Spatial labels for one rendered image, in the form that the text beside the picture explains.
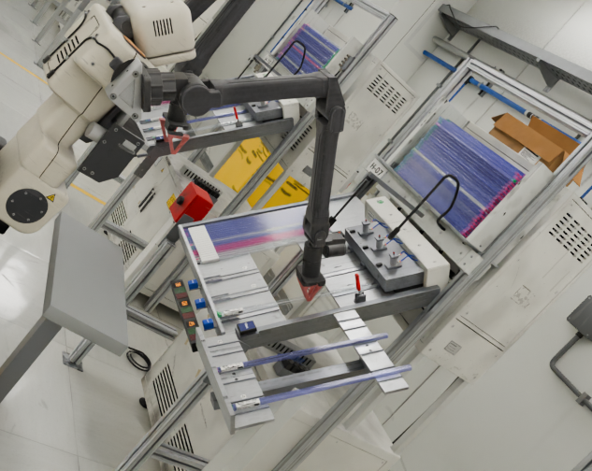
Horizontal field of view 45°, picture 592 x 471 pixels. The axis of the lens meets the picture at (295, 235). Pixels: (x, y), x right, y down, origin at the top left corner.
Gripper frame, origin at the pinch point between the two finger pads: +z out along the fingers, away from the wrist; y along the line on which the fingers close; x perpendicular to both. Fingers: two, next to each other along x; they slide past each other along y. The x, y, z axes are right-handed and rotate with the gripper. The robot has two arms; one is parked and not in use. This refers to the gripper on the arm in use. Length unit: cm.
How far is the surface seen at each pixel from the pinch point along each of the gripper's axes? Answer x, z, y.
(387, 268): -26.0, -7.8, -1.1
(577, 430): -144, 102, 7
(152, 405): 43, 72, 41
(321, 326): -0.9, 4.2, -10.0
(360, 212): -38, -3, 45
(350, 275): -17.9, -0.5, 8.3
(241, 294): 18.5, 3.5, 10.9
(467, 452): -113, 140, 39
